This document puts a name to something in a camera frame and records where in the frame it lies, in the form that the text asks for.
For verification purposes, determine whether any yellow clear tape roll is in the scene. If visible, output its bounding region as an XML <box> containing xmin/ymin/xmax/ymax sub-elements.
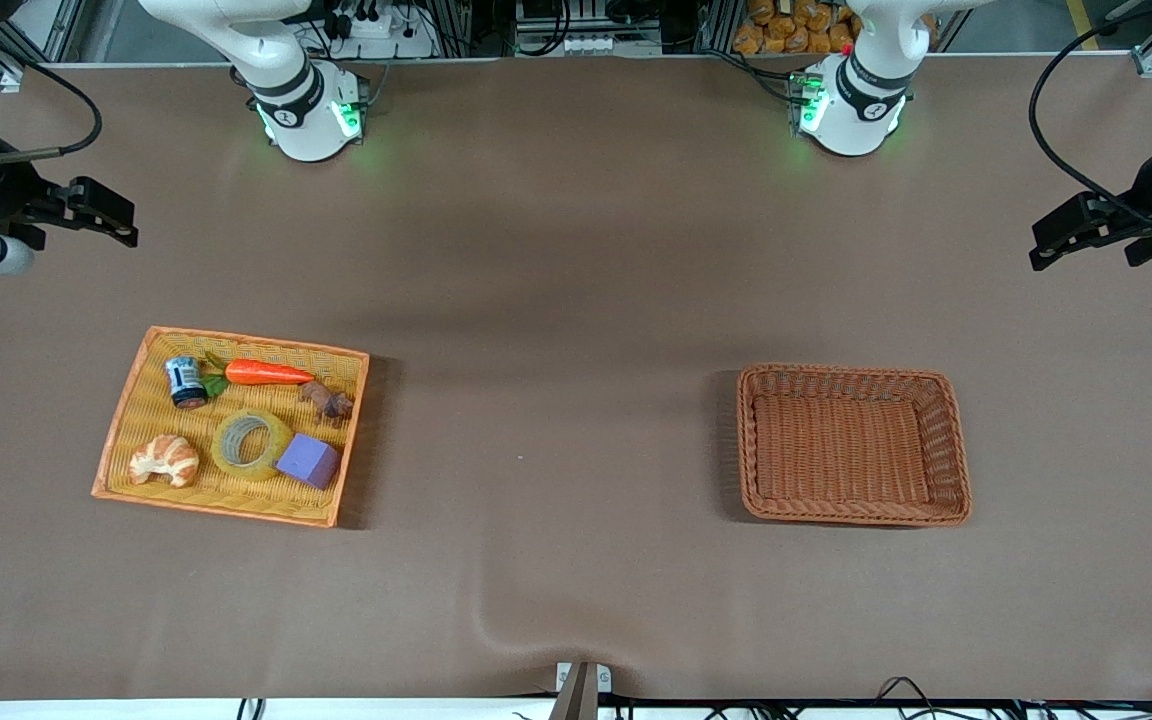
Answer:
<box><xmin>212</xmin><ymin>409</ymin><xmax>293</xmax><ymax>482</ymax></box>

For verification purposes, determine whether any small blue white can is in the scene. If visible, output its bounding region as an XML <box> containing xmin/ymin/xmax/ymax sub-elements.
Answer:
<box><xmin>165</xmin><ymin>356</ymin><xmax>209</xmax><ymax>410</ymax></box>

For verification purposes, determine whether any orange woven tray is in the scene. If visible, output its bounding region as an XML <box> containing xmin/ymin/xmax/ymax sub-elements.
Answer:
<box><xmin>91</xmin><ymin>326</ymin><xmax>371</xmax><ymax>528</ymax></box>

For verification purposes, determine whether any orange toy carrot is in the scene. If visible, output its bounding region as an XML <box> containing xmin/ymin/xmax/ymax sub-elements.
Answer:
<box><xmin>201</xmin><ymin>350</ymin><xmax>317</xmax><ymax>398</ymax></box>

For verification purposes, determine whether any toy croissant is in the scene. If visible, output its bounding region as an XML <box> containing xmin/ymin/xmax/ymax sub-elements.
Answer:
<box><xmin>128</xmin><ymin>434</ymin><xmax>200</xmax><ymax>488</ymax></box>

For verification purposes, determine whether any small brown toy animal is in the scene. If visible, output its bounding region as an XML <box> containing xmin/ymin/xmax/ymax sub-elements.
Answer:
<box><xmin>298</xmin><ymin>380</ymin><xmax>354</xmax><ymax>421</ymax></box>

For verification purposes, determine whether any brown wicker basket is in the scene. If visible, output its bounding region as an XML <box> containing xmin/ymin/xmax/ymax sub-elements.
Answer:
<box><xmin>736</xmin><ymin>363</ymin><xmax>972</xmax><ymax>528</ymax></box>

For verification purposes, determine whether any purple block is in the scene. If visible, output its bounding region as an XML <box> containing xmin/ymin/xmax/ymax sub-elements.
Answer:
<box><xmin>275</xmin><ymin>433</ymin><xmax>342</xmax><ymax>490</ymax></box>

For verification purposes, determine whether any white power strip with plugs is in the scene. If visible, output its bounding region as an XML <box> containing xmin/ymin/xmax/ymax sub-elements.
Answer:
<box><xmin>331</xmin><ymin>0</ymin><xmax>437</xmax><ymax>59</ymax></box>

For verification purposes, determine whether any bag of bread rolls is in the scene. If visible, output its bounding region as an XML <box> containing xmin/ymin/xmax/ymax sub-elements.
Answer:
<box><xmin>733</xmin><ymin>0</ymin><xmax>859</xmax><ymax>56</ymax></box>

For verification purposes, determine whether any metal table bracket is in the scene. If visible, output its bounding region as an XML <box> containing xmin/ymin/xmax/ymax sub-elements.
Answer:
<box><xmin>554</xmin><ymin>661</ymin><xmax>614</xmax><ymax>720</ymax></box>

